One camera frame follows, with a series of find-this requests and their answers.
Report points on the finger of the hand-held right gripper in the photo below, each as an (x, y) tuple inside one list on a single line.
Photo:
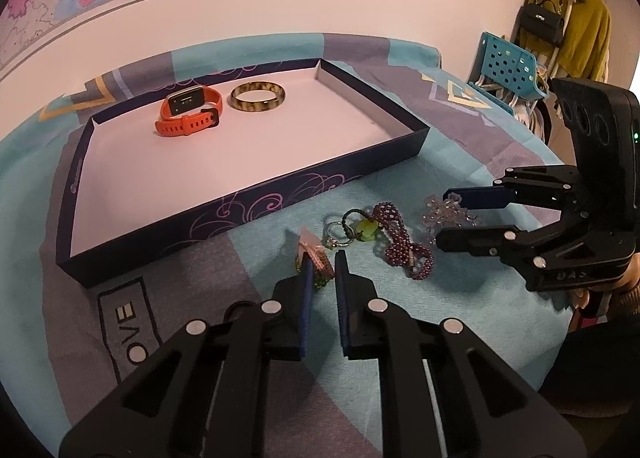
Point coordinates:
[(470, 240), (480, 198)]

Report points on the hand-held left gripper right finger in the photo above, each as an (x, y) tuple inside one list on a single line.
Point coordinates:
[(342, 308)]

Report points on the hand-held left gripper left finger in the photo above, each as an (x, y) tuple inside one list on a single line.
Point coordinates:
[(306, 308)]

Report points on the green bead charm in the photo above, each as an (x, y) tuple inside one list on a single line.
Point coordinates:
[(367, 229)]

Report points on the dark blue shallow box tray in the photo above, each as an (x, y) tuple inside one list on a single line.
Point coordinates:
[(225, 157)]

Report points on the person's right hand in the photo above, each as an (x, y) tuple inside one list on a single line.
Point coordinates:
[(627, 278)]

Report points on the teal grey printed sheet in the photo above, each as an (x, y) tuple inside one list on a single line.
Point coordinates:
[(450, 137)]

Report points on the yellow sweater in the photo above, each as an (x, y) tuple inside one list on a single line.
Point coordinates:
[(590, 32)]

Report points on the blue plastic chair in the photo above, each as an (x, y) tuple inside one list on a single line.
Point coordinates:
[(505, 60)]

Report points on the black handbag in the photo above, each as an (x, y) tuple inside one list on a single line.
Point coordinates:
[(542, 20)]

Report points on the tortoiseshell bangle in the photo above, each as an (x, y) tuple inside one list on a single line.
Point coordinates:
[(255, 109)]

